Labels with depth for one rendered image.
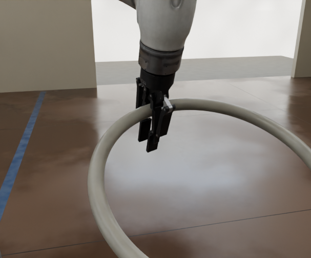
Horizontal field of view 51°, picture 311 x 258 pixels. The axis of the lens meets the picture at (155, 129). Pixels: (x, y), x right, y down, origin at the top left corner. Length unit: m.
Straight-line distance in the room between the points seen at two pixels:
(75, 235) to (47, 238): 0.18
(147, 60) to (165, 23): 0.09
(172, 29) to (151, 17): 0.04
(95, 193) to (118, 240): 0.09
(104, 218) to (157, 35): 0.33
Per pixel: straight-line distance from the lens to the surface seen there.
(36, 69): 6.52
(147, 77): 0.68
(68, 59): 6.45
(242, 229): 2.50
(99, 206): 0.55
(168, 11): 0.59
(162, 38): 0.61
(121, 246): 0.52
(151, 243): 2.30
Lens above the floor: 1.49
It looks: 21 degrees down
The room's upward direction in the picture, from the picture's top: straight up
